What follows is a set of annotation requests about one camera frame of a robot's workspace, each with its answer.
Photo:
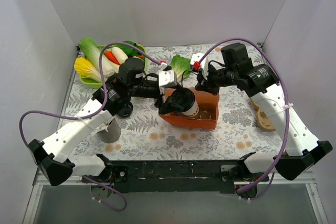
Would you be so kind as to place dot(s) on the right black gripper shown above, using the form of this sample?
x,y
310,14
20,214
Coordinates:
x,y
206,83

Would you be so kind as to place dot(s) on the napa cabbage green white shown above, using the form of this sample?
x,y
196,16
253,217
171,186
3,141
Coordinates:
x,y
92,53

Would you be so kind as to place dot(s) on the orange carrot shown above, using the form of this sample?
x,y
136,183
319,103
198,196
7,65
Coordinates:
x,y
109,55

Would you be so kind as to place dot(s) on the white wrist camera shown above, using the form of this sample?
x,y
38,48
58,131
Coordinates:
x,y
197,65
167,79

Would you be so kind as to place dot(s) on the green vegetable tray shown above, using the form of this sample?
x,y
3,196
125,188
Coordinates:
x,y
93,84

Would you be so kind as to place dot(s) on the yellow cabbage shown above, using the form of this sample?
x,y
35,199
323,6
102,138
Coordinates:
x,y
86,69

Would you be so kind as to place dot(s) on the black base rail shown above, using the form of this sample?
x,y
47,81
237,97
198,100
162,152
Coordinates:
x,y
181,176

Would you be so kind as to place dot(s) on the grey straw holder cup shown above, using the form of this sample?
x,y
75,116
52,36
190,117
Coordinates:
x,y
111,133

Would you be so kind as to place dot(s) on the orange paper bag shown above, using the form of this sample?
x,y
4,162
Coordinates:
x,y
205,119

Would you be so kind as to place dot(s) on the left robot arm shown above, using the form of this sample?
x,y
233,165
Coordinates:
x,y
53,154

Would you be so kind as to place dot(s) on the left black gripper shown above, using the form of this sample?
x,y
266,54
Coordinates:
x,y
163,98

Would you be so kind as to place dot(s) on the black plastic cup lid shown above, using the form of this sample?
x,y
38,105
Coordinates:
x,y
182,99

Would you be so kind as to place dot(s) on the loose green lettuce head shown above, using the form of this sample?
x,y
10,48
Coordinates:
x,y
181,66

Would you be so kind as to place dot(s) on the brown cardboard cup carrier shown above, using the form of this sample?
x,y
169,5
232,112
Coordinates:
x,y
263,121

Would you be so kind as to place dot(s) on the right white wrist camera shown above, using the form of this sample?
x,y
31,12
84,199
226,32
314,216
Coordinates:
x,y
197,65

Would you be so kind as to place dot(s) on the floral table mat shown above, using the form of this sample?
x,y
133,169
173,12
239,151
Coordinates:
x,y
146,136

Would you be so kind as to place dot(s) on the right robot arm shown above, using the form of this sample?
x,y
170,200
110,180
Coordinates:
x,y
300,148

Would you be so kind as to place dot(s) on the white radish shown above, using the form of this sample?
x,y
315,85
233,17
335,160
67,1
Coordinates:
x,y
119,54

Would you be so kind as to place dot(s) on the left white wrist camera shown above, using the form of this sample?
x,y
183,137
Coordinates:
x,y
167,79

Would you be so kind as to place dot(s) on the green bok choy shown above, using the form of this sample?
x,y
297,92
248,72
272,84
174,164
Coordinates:
x,y
132,49

